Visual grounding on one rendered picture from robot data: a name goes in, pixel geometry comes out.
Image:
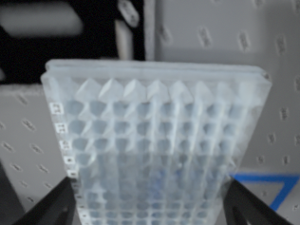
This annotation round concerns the light grey base plate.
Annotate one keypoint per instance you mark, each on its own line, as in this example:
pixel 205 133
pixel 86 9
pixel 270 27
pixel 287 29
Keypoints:
pixel 263 33

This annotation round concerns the clear well plate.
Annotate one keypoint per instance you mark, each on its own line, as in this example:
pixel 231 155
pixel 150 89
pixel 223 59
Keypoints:
pixel 172 168

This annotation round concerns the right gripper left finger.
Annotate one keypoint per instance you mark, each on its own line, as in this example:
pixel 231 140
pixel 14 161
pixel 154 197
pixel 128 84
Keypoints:
pixel 57 207

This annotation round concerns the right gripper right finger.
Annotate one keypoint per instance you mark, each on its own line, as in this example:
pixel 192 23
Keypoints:
pixel 241 205

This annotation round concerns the blue tape rectangle outline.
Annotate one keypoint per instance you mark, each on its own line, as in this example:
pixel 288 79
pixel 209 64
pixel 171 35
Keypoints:
pixel 289 183

